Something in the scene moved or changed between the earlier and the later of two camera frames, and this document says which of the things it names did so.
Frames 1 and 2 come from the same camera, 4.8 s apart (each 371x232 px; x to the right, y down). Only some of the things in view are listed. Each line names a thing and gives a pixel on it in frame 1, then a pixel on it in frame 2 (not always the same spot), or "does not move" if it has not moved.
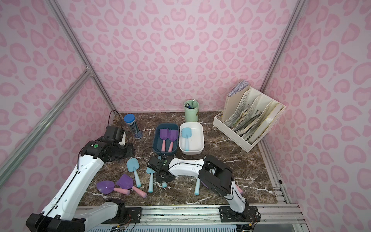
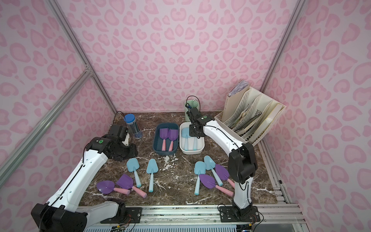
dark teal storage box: (157, 141) does not move
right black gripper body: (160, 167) to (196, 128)
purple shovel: (164, 134) does not move
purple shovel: (172, 136) does not move
